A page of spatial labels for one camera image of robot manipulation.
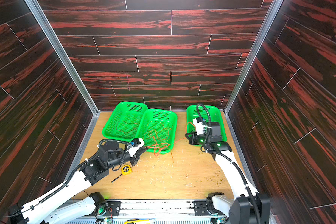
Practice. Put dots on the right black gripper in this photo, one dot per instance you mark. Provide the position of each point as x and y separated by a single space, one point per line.
191 137

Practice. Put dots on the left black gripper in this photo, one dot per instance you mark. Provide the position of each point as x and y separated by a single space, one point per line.
132 160

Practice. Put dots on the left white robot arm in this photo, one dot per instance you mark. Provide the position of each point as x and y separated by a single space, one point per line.
110 156

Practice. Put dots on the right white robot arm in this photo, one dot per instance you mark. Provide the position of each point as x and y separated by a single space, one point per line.
248 206

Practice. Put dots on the yellow tape measure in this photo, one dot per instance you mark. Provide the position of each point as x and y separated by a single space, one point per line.
125 170

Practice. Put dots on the middle green basket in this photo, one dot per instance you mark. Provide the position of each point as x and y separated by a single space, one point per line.
158 128

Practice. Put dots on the green basket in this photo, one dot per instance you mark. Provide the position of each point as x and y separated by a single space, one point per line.
158 128
124 121
213 114

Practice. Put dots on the right green basket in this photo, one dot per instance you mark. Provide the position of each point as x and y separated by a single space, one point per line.
213 114

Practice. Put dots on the left green basket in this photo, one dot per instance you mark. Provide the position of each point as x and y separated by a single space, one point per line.
124 121

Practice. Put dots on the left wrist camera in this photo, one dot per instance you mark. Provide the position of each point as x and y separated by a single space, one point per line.
136 144

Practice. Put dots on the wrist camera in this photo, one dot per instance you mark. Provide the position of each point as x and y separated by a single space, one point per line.
201 126
136 144

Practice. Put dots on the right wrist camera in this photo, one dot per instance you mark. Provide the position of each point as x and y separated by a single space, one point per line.
201 126

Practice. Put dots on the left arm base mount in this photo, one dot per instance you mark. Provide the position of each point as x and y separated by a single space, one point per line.
110 209

